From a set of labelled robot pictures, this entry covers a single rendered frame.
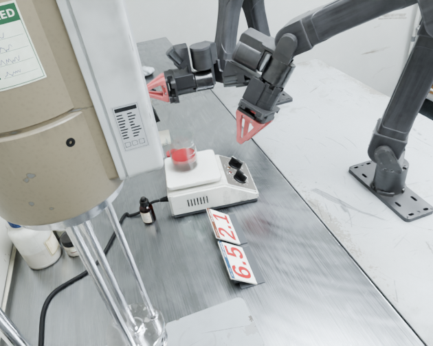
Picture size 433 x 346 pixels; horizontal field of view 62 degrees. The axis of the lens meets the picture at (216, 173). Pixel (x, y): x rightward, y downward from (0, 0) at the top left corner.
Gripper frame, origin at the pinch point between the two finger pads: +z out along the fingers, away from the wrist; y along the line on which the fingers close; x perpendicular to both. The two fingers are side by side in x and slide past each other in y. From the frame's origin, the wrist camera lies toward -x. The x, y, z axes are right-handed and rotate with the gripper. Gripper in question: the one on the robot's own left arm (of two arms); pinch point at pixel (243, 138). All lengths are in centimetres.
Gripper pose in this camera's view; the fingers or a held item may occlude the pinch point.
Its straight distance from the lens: 84.1
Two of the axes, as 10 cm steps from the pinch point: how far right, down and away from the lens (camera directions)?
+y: -4.8, 2.9, -8.3
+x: 7.9, 5.6, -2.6
